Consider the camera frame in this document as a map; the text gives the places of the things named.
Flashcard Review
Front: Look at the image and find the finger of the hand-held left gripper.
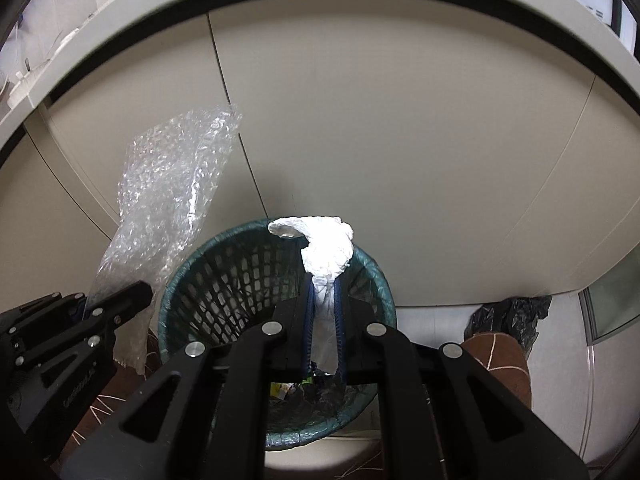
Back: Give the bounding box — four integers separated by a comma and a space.
0, 292, 88, 356
10, 281, 153, 433

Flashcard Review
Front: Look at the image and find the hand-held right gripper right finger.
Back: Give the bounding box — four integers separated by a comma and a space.
332, 280, 591, 480

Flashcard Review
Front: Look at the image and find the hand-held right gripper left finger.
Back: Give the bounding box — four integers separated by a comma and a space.
60, 285, 318, 480

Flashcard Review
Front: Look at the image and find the white tissue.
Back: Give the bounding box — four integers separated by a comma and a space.
267, 215, 354, 376

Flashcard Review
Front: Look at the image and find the green mesh wastebasket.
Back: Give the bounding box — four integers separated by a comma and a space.
157, 219, 398, 448

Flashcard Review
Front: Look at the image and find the clear bubble wrap sheet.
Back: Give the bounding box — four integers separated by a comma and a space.
90, 104, 244, 376

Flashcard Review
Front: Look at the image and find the brown patterned mat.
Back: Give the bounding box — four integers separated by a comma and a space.
65, 332, 532, 480

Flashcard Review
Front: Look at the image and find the black plastic bag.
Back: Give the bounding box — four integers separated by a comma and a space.
463, 296, 553, 351

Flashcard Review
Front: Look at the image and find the beige cabinet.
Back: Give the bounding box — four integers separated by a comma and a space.
0, 7, 640, 321

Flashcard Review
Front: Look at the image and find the glass door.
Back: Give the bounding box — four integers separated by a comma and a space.
578, 260, 640, 346

